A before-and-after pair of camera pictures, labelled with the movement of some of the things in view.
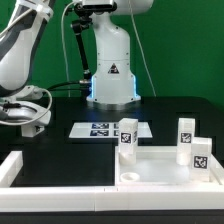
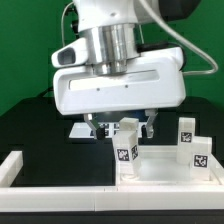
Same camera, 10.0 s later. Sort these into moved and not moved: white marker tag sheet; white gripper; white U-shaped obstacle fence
Moved: white gripper
Not moved: white U-shaped obstacle fence; white marker tag sheet
